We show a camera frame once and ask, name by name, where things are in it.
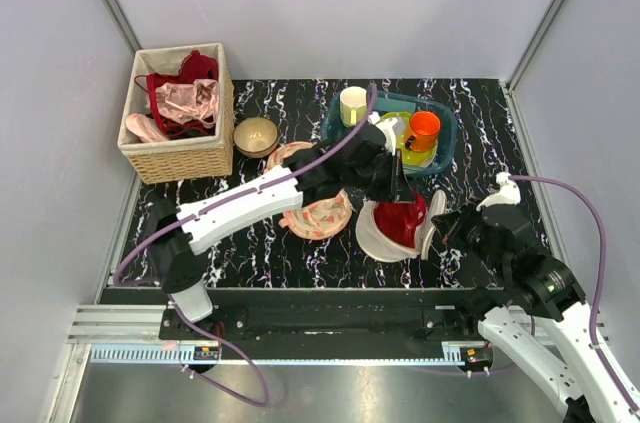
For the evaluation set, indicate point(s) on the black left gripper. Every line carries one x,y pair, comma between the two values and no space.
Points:
397,188

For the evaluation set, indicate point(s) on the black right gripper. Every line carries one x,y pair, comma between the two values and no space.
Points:
450,224

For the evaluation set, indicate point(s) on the white mesh cylindrical laundry bag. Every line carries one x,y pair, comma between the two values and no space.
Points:
376,245

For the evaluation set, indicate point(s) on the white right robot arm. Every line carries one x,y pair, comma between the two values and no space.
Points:
541,319

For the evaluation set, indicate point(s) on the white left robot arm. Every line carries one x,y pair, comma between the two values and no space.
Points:
182,237

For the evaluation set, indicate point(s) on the wicker laundry basket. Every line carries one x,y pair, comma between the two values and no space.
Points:
185,158

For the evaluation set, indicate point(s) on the red lace bra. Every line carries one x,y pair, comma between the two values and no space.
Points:
194,66

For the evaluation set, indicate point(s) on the green polka dot plate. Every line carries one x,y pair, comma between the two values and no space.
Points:
409,157

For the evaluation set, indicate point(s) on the teal plastic dish tray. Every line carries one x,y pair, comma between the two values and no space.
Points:
447,139

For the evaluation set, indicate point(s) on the orange mug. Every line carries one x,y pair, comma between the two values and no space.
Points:
422,131

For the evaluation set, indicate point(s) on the cream ceramic cup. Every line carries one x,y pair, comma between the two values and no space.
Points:
353,105

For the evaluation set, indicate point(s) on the beige ceramic bowl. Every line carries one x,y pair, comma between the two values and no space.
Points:
256,137

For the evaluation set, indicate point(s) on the pink satin garment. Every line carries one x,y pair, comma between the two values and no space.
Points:
178,111

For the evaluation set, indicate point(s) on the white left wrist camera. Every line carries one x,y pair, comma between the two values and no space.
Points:
392,128

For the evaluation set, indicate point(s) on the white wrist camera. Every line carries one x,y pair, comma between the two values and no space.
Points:
392,128
508,193

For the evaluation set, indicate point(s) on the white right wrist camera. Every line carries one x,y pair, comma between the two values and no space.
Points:
508,193

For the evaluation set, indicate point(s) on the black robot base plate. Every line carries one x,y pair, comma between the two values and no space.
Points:
417,314

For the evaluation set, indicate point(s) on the aluminium frame rail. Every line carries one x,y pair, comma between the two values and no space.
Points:
156,333

